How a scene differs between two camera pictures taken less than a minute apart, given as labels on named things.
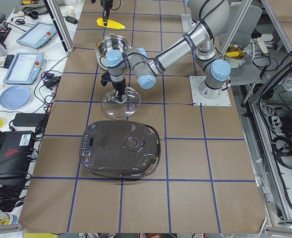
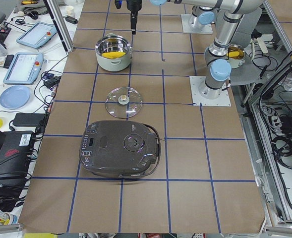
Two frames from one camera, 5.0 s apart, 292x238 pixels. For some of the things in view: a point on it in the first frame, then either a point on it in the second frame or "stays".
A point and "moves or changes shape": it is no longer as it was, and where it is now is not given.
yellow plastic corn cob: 110,23 moves or changes shape
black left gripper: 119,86 to 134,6
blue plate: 14,97 stays
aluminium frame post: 60,25 stays
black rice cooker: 120,149 stays
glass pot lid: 131,103 stays
